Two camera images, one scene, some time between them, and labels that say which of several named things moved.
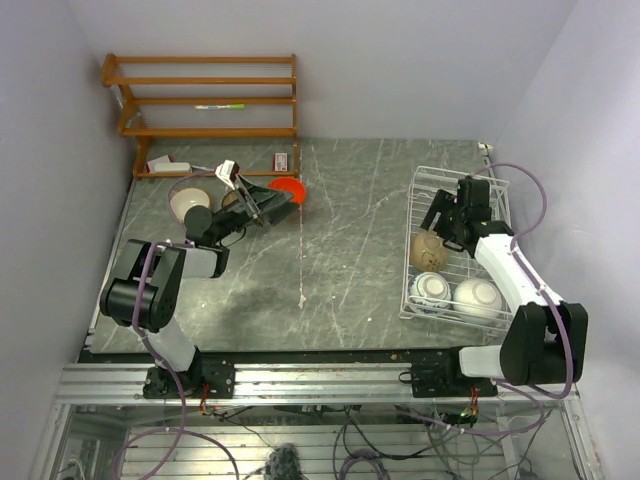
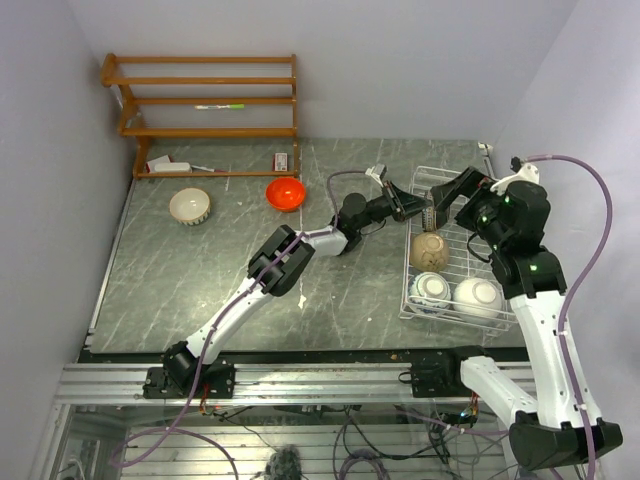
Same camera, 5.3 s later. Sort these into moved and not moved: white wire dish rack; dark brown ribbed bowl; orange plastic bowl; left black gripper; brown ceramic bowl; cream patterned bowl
Moved: left black gripper; dark brown ribbed bowl
Not moved: white wire dish rack; cream patterned bowl; brown ceramic bowl; orange plastic bowl
